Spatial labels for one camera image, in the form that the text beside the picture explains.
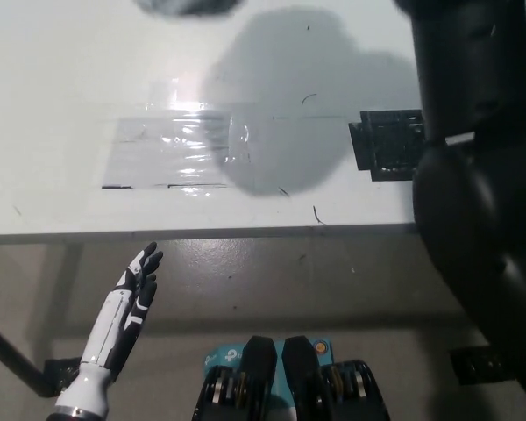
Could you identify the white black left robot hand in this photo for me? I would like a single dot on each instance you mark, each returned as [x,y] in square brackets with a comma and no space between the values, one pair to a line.
[118,324]

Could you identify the grey plastic bag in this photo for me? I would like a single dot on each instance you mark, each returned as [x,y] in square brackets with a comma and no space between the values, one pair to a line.
[184,6]

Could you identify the black table foot plate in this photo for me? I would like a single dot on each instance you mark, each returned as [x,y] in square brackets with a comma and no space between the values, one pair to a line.
[478,366]
[61,373]

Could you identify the black diagonal table leg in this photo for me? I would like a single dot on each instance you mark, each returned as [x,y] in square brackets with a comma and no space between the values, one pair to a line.
[13,355]

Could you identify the teal cardboard box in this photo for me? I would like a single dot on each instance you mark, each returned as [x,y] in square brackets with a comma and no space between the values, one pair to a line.
[225,356]

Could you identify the left robot body block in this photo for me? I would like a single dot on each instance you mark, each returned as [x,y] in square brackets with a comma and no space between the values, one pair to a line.
[250,377]

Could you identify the clear tape patch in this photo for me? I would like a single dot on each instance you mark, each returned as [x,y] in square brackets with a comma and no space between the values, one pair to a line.
[158,149]

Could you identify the black tape square marker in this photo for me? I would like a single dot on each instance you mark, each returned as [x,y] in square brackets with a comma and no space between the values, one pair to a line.
[385,144]

